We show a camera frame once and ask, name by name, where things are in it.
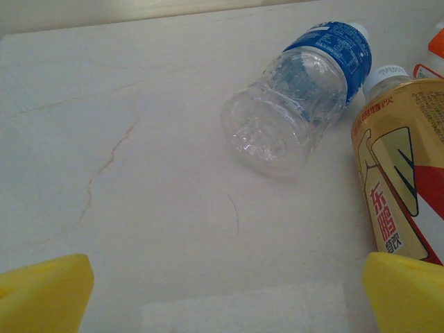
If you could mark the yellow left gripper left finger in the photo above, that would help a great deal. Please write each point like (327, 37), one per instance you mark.
(41, 298)

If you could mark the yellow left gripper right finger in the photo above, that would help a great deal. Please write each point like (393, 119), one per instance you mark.
(406, 298)

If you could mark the gold red label bottle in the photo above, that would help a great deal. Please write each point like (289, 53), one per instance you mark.
(392, 166)

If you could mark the clear bottle blue label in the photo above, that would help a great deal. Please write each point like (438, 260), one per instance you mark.
(284, 114)

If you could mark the orange label plastic bottle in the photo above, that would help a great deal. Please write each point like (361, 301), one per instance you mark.
(437, 43)

